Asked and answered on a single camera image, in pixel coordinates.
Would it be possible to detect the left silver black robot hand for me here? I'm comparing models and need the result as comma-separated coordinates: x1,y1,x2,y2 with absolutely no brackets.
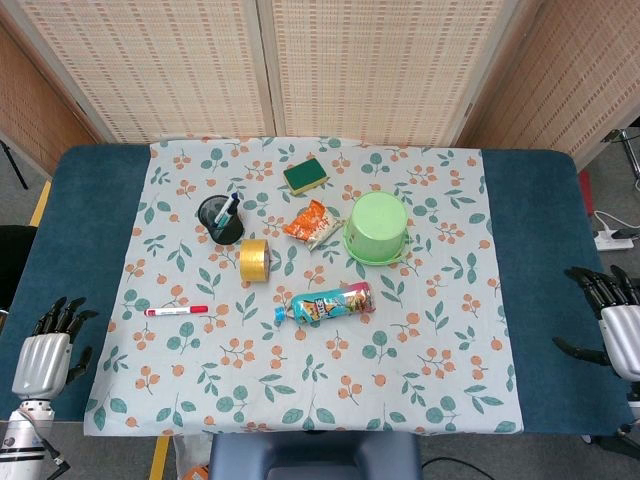
10,296,100,401

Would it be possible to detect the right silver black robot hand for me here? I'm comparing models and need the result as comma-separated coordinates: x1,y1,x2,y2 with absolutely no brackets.
552,264,640,384

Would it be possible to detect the red capped marker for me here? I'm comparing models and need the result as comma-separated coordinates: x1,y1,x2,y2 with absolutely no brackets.
144,304,210,318

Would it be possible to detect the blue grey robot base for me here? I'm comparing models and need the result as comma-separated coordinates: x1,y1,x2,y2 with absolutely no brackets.
208,431,424,480

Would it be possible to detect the black mesh pen holder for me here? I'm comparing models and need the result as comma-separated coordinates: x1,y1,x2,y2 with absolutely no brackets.
197,194,245,246

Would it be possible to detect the blue capped marker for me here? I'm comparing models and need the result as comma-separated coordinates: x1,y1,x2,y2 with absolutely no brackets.
213,193,239,226

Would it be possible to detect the black cap marker pen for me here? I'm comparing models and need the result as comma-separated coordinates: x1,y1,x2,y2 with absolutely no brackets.
222,197,243,229

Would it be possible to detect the white power strip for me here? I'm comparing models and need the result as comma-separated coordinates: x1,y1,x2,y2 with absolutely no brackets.
593,229,636,251

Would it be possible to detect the teal blue table cover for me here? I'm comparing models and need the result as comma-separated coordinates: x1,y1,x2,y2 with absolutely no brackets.
0,143,634,437

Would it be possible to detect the red floor item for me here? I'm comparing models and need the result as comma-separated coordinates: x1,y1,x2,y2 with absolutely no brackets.
578,169,597,217

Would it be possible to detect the clear plastic bag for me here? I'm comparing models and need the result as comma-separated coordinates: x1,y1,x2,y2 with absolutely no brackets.
172,433,216,480

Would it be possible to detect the black tripod leg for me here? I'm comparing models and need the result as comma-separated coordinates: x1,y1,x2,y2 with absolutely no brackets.
0,139,30,190

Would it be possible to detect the yellow tape roll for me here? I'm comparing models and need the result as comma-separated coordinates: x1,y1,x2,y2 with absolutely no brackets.
238,238,274,284

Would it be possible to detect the woven folding screen panel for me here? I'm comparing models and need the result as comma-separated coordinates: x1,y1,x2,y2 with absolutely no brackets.
0,0,277,145
257,0,507,149
457,0,640,169
0,19,104,174

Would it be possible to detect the light green plastic bucket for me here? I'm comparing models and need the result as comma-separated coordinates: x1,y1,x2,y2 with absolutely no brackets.
342,191,412,265

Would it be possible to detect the floral print tablecloth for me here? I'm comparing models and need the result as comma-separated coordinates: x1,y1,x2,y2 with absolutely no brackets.
83,135,525,435

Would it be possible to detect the teal label drink bottle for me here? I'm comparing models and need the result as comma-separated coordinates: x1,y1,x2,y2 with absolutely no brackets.
273,281,375,327

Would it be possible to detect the orange white snack bag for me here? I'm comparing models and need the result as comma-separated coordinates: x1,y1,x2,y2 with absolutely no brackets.
283,199,347,253

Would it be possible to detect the green yellow sponge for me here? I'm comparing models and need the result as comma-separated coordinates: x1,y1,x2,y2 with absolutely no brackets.
282,157,330,196

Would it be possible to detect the white power cable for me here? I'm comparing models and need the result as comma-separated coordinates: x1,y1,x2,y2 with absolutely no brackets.
592,209,640,236

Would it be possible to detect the metal stand frame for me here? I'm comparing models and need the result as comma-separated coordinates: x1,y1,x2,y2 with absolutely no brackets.
599,127,640,192

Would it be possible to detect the black floor cable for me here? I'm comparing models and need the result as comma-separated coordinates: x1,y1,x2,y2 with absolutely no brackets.
422,455,482,480

